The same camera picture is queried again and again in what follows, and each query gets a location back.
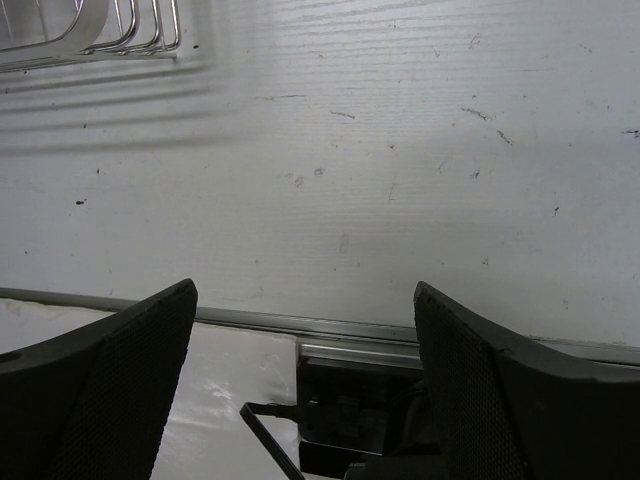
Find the wire dish rack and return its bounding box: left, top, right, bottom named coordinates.
left=1, top=0, right=181, bottom=73

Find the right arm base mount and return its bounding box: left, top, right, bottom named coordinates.
left=240, top=357, right=448, bottom=479

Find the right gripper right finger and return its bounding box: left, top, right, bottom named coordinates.
left=414, top=282, right=639, bottom=479

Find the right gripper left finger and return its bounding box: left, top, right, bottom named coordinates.
left=1, top=279, right=198, bottom=479

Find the aluminium table edge rail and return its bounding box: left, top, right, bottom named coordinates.
left=1, top=288, right=639, bottom=370

